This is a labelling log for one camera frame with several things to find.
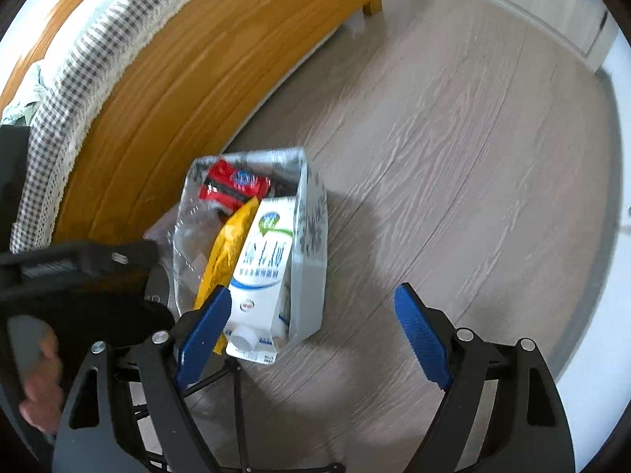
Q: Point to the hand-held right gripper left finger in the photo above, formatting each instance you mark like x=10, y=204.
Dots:
x=202, y=340

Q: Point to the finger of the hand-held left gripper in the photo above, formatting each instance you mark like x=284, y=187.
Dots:
x=15, y=187
x=88, y=261

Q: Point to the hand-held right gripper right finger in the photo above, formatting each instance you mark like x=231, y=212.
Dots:
x=421, y=335

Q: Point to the clear plastic bottle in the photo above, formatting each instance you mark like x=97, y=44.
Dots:
x=190, y=246

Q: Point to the white and blue milk carton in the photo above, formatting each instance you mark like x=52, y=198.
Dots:
x=261, y=266

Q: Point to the yellow snack wrapper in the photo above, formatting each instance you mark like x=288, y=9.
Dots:
x=229, y=241

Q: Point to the patterned trash bin with bag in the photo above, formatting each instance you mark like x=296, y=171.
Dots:
x=310, y=256

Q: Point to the red snack wrapper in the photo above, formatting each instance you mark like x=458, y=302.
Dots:
x=227, y=177

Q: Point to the person's left hand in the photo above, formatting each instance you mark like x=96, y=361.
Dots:
x=44, y=394

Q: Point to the black tripod stand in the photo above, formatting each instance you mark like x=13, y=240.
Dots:
x=238, y=414

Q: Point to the green lace-trimmed quilt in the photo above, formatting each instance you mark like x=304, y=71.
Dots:
x=22, y=103

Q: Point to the brown checkered blanket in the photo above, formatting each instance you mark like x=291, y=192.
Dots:
x=98, y=34

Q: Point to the white wardrobe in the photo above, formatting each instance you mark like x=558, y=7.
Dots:
x=517, y=0

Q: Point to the wooden bed frame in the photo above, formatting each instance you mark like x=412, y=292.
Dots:
x=197, y=59

